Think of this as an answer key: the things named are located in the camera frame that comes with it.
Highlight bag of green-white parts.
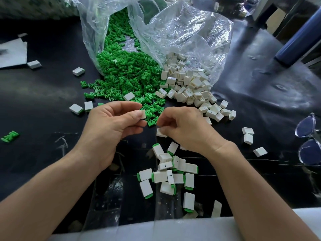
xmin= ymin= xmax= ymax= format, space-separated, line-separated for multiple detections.
xmin=0 ymin=0 xmax=81 ymax=21

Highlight blue cylindrical bottle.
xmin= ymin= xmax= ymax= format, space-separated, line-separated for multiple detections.
xmin=274 ymin=4 xmax=321 ymax=68

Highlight person's left forearm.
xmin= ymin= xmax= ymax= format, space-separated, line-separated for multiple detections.
xmin=0 ymin=148 xmax=111 ymax=241

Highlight clear plastic bag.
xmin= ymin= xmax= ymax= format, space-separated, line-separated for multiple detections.
xmin=71 ymin=0 xmax=234 ymax=89

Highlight pile of green plastic clips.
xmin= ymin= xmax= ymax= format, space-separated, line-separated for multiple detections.
xmin=80 ymin=9 xmax=169 ymax=127

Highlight person's left hand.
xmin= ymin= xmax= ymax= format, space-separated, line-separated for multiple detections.
xmin=75 ymin=100 xmax=149 ymax=173

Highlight white foam sheet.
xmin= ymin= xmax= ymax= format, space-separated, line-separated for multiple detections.
xmin=47 ymin=208 xmax=321 ymax=241

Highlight person's right hand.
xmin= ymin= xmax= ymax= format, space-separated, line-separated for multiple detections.
xmin=155 ymin=106 xmax=238 ymax=159

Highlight person's right forearm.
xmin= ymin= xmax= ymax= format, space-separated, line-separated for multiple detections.
xmin=204 ymin=142 xmax=321 ymax=241

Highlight pile of assembled green-tipped caps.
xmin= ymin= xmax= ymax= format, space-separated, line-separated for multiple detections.
xmin=137 ymin=141 xmax=200 ymax=214

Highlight heap of white caps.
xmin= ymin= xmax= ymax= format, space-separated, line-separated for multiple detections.
xmin=154 ymin=51 xmax=237 ymax=125

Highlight white cardboard sheet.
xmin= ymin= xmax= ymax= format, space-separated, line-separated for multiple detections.
xmin=0 ymin=37 xmax=28 ymax=69

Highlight clear-framed glasses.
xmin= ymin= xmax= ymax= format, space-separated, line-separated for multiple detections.
xmin=295 ymin=112 xmax=321 ymax=166

